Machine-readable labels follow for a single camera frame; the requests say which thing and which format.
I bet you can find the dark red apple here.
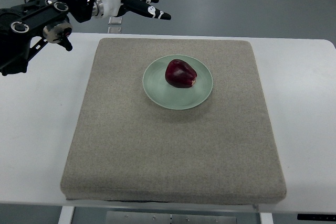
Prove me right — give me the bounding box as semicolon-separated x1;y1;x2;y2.
165;59;197;88

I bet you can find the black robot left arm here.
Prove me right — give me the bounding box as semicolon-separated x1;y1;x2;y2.
1;0;95;76

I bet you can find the upper floor socket plate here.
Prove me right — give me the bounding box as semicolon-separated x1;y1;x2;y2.
108;16;122;25

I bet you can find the floor socket plate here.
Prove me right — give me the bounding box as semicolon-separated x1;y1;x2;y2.
108;16;122;25
108;26;122;34

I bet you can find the lower floor socket plate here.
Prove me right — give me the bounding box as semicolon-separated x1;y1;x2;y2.
108;26;122;34

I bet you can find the light green plate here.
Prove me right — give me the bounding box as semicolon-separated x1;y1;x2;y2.
142;55;213;110

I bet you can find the beige fabric cushion mat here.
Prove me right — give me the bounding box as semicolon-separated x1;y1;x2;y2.
60;38;287;205

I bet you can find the white left table leg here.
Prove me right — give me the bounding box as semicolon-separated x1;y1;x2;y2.
58;206;75;224

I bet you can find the white table leg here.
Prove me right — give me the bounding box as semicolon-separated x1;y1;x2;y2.
259;212;274;224
58;206;75;224

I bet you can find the white right table leg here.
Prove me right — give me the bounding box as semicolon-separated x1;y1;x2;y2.
259;212;274;224

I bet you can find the black table control panel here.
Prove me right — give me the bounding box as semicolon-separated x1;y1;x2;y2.
297;214;336;221

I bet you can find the metal table base plate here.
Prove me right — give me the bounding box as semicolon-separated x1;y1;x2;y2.
105;211;237;224

